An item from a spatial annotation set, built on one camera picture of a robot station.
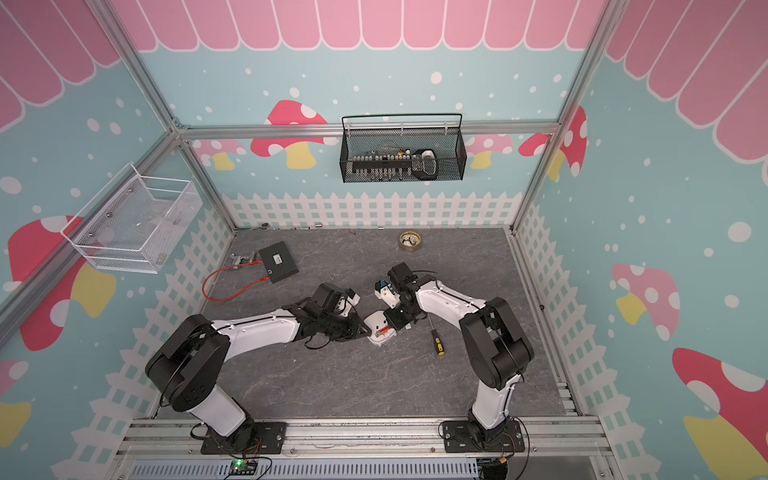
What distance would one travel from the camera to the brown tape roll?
3.86ft

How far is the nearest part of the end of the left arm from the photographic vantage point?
0.68 meters

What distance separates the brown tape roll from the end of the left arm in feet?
1.36

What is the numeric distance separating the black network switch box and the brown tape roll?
414 millimetres
